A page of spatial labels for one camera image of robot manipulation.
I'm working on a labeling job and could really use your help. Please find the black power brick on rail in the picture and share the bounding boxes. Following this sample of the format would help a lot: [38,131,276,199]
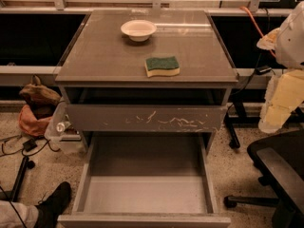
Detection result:
[255,66,272,75]

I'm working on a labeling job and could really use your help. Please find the scratched grey top drawer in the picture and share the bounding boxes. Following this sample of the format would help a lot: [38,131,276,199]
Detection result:
[66,104,227,132]

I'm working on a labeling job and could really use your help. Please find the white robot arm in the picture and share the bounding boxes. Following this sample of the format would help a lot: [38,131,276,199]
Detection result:
[256,2,304,133]

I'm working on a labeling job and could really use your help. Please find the black tripod leg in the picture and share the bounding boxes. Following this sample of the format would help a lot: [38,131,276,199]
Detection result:
[9,156,35,202]

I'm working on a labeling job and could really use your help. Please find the grey drawer cabinet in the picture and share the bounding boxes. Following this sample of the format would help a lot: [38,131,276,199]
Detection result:
[56,10,238,147]

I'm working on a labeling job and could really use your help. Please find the black shoe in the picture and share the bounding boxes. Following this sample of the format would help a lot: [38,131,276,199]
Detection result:
[34,181,71,228]

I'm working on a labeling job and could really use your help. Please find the black table stand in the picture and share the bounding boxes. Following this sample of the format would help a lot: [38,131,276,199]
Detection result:
[224,103,304,149]

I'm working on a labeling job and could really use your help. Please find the white trouser leg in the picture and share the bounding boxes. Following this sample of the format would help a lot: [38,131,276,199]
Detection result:
[0,200,39,228]

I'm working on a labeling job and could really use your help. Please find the white bowl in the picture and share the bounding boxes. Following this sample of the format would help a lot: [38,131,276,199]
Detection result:
[121,20,157,42]

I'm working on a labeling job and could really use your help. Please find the brown and orange cloth bags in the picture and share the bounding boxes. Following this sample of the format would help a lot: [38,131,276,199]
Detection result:
[18,75,61,137]

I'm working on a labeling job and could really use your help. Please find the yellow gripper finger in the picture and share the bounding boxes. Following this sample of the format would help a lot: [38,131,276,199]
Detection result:
[258,69,304,133]
[256,28,280,50]

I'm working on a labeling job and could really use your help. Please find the open grey middle drawer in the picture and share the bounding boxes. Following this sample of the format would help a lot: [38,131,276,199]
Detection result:
[59,133,231,228]

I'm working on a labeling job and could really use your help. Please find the clear plastic bin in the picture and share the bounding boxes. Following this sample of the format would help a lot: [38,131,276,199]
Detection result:
[45,102,85,154]

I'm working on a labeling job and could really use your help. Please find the orange cable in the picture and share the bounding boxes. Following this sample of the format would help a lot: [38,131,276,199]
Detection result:
[239,5,277,59]

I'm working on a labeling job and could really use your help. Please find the black office chair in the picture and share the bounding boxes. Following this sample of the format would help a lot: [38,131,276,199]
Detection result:
[223,130,304,228]

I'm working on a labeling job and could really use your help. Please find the black power adapter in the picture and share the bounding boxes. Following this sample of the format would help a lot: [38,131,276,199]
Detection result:
[23,139,37,152]

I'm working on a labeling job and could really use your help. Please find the green and yellow sponge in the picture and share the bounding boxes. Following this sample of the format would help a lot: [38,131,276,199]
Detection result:
[144,56,180,77]

